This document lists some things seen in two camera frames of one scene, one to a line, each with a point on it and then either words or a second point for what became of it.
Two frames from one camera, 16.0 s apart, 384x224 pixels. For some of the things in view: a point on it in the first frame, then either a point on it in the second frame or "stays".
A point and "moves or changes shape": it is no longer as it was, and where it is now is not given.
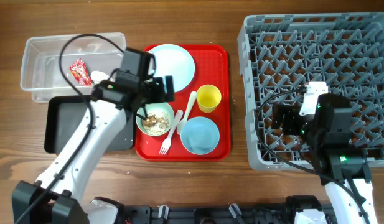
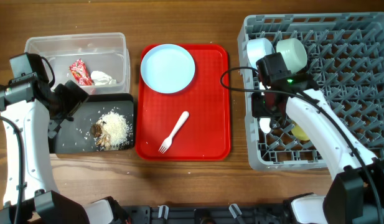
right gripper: x=292 y=112 → x=258 y=109
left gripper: x=157 y=93 → x=74 y=95
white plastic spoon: x=180 y=126 → x=265 y=124
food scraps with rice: x=153 y=120 moves or changes shape
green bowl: x=160 y=121 → x=293 y=53
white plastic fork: x=166 y=144 moves or changes shape
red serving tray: x=201 y=129 stays
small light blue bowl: x=200 y=135 → x=257 y=48
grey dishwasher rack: x=350 y=52 stays
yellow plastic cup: x=208 y=98 moves or changes shape
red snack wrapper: x=79 y=71 stays
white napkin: x=97 y=76 stays
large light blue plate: x=172 y=60 stays
